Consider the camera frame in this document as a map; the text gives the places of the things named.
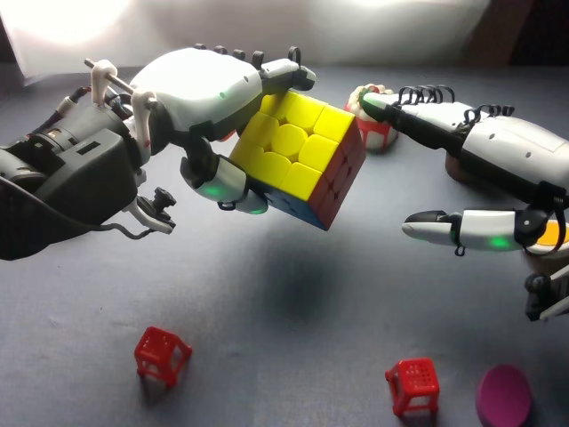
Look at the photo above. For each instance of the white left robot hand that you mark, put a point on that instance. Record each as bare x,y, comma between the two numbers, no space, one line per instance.
195,84

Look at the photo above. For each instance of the toy strawberry cake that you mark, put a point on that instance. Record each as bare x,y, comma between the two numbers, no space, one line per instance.
375,138

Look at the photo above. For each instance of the white disc with yellow top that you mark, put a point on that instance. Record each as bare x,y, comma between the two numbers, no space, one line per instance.
547,233

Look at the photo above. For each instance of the magenta round disc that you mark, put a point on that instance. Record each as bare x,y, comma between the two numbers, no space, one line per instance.
504,396

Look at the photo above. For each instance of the white backdrop sheet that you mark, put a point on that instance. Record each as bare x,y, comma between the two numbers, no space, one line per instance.
355,26

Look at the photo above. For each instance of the toy chocolate cupcake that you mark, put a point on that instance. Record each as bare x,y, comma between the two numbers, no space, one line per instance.
462,171

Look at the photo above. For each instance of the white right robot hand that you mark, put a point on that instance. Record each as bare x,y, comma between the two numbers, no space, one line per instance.
511,142

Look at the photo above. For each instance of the grey table cloth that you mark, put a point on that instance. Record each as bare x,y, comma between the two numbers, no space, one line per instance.
275,347

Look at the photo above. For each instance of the red toy stool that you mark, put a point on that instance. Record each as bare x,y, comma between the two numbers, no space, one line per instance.
415,376
155,347

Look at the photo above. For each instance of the Rubik's cube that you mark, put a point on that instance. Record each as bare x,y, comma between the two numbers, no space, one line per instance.
289,151

